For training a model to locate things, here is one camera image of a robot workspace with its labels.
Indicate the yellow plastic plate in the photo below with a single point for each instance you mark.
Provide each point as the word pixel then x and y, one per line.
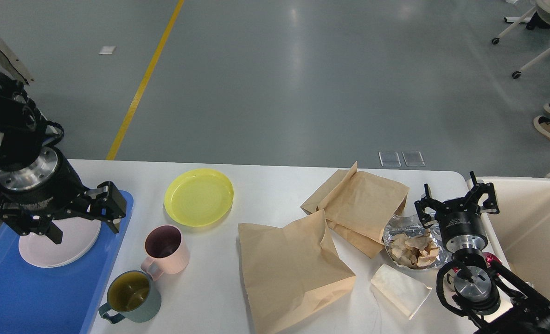
pixel 199 197

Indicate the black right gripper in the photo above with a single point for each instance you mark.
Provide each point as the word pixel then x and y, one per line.
pixel 459 219

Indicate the beige plastic bin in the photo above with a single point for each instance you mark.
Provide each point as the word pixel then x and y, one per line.
pixel 522 227

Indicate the foil tray with crumpled paper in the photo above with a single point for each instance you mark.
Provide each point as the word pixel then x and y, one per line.
pixel 412 246

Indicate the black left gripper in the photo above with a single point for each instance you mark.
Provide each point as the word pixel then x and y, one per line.
pixel 46 188

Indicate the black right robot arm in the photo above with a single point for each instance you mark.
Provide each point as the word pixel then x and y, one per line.
pixel 474 283

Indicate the green ribbed mug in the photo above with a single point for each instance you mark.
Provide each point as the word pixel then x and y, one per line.
pixel 133 295

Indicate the blue plastic tray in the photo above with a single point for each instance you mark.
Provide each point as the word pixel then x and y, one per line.
pixel 60 300

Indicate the pink plate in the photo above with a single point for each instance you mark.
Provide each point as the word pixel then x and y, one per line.
pixel 79 235

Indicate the white paper napkin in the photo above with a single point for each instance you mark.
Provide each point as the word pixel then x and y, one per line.
pixel 404 292

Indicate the clear floor plate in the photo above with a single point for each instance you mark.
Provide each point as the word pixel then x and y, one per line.
pixel 389 159
pixel 413 159

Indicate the clear floor plate left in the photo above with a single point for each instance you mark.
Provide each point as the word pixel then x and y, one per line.
pixel 389 159

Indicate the pink ribbed mug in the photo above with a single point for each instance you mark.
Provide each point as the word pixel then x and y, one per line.
pixel 166 251

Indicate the clear floor plate right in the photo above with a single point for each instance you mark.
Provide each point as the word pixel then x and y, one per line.
pixel 413 159

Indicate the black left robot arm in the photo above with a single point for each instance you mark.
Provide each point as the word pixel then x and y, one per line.
pixel 25 131

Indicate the rear brown paper bag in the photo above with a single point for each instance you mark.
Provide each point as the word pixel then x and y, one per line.
pixel 358 205

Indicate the red object under arm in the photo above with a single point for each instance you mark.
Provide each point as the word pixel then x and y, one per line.
pixel 490 259

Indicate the large brown paper bag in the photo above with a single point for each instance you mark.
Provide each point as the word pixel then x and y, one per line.
pixel 292 272

